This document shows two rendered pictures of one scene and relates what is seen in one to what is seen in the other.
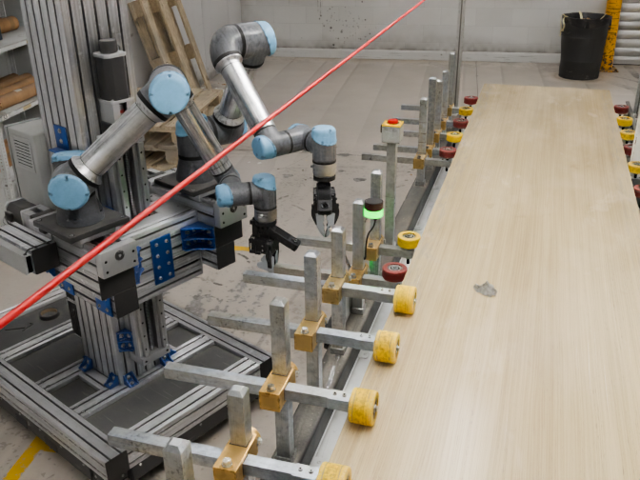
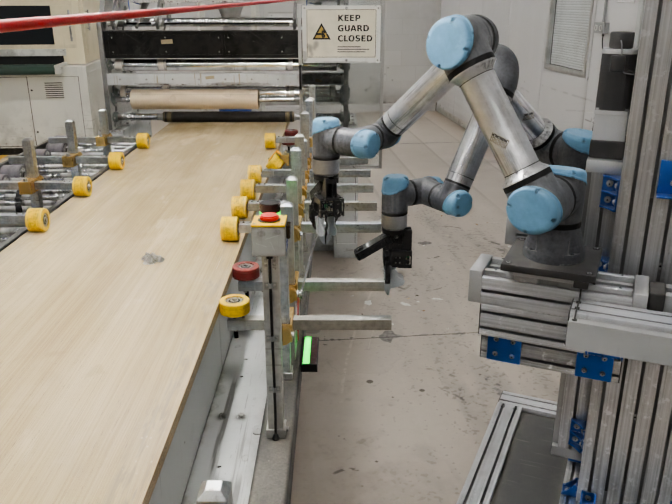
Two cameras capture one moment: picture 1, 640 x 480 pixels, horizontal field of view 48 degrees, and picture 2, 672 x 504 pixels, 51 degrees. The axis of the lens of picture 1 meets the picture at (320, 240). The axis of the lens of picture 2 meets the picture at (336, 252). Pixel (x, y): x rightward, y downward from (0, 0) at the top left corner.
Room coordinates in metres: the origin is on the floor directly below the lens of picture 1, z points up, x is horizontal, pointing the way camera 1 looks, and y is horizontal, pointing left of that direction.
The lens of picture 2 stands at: (4.00, -0.56, 1.66)
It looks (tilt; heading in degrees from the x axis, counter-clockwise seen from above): 20 degrees down; 163
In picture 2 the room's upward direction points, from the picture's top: straight up
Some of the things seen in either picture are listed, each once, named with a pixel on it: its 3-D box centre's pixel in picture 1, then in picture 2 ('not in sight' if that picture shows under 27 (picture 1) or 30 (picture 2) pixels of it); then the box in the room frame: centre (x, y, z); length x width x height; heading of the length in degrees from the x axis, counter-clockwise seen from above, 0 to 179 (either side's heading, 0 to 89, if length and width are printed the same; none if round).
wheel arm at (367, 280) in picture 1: (336, 277); (311, 285); (2.11, -0.05, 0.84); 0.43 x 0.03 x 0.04; 73
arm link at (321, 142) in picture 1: (323, 144); (327, 138); (2.15, -0.01, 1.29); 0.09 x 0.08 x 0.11; 37
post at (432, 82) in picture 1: (430, 124); not in sight; (3.56, -0.57, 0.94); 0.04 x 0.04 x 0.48; 73
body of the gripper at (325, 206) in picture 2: (324, 190); (327, 195); (2.15, -0.02, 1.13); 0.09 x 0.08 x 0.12; 3
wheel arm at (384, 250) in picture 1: (354, 247); (309, 323); (2.35, -0.12, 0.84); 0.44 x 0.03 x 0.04; 73
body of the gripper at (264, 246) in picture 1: (264, 235); (396, 247); (2.18, 0.19, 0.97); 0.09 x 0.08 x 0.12; 73
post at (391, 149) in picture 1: (390, 195); (273, 346); (2.61, -0.28, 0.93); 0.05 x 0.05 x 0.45; 73
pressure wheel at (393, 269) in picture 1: (394, 281); (246, 282); (2.05, -0.24, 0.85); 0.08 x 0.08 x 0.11
